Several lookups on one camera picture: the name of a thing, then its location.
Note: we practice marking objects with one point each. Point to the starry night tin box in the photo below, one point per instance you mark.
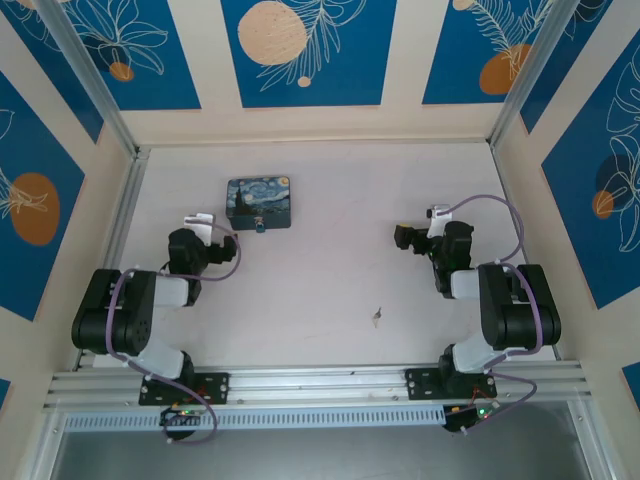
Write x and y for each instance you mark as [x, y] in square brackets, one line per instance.
[259, 197]

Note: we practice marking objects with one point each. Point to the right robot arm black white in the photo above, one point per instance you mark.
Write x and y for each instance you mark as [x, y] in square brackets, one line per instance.
[520, 310]

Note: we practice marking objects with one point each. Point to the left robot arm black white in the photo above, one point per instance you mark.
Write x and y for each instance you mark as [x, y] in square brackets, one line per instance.
[130, 320]

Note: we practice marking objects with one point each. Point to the small green circuit board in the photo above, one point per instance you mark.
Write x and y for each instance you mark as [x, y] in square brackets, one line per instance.
[475, 414]
[182, 415]

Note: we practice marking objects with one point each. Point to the grey metal sheet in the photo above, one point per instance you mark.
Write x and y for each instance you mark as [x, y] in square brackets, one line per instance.
[320, 455]

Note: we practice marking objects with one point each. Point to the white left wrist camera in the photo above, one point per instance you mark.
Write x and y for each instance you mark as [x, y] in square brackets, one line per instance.
[200, 222]

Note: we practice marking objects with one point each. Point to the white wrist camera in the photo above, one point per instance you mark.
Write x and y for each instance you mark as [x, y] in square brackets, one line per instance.
[200, 222]
[440, 217]

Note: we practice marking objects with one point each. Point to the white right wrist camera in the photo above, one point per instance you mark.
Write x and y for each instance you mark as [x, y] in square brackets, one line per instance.
[440, 217]

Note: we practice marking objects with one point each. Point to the aluminium side rail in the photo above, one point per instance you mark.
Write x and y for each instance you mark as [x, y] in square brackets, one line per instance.
[127, 210]
[515, 210]

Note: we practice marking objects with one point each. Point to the blue floral wall poster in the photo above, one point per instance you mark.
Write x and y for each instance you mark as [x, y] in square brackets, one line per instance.
[150, 60]
[480, 55]
[40, 210]
[320, 55]
[585, 60]
[45, 60]
[590, 200]

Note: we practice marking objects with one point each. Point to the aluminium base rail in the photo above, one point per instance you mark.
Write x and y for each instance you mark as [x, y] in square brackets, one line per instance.
[310, 382]

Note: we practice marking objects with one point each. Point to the aluminium frame post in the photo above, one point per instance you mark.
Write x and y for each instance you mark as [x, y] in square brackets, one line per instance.
[532, 65]
[85, 65]

